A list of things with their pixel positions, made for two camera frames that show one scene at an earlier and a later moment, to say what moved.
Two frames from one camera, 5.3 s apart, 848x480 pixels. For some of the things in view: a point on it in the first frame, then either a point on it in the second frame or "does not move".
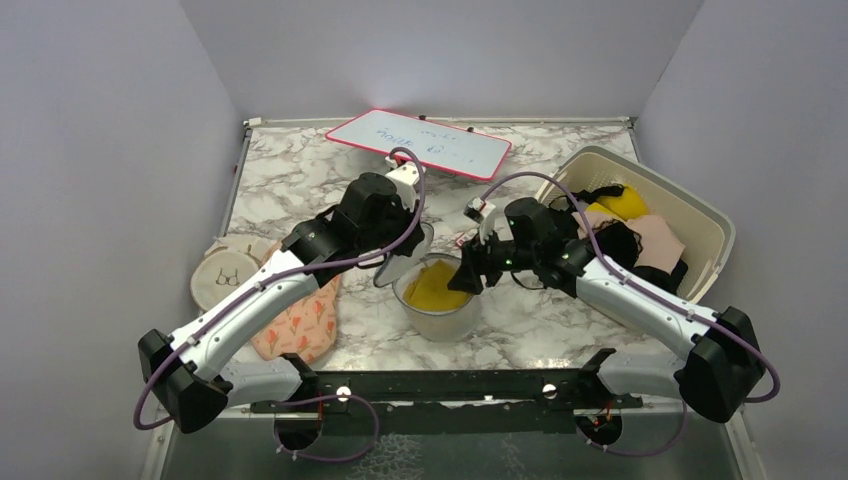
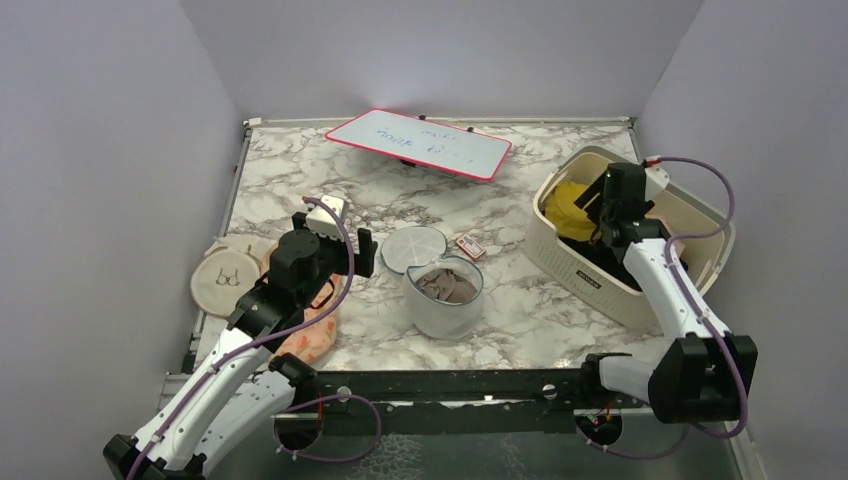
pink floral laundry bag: [306, 333] does not move
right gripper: [475, 264] to [590, 202]
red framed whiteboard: [442, 146] does not move
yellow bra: [428, 288] to [568, 219]
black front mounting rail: [534, 401] does not move
